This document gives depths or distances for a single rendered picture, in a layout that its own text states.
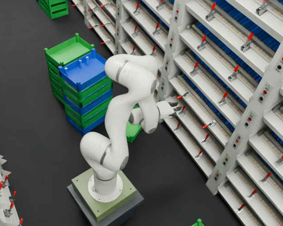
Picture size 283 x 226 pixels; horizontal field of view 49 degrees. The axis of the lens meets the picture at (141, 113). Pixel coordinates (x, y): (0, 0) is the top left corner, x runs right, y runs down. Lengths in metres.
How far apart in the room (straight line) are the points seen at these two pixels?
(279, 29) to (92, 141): 0.90
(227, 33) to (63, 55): 1.28
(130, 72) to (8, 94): 1.70
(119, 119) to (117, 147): 0.13
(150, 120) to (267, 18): 0.69
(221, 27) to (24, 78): 1.81
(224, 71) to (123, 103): 0.66
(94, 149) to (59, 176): 0.86
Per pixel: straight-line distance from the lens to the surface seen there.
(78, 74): 2.12
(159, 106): 1.71
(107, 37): 3.05
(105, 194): 1.70
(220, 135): 1.89
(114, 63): 1.23
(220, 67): 1.70
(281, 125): 1.54
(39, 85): 2.77
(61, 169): 2.24
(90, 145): 1.39
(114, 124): 1.29
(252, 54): 1.52
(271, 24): 1.39
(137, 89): 1.19
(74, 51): 2.43
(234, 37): 1.58
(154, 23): 2.23
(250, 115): 1.60
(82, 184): 1.76
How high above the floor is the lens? 1.93
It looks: 50 degrees down
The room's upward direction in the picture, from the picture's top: 8 degrees clockwise
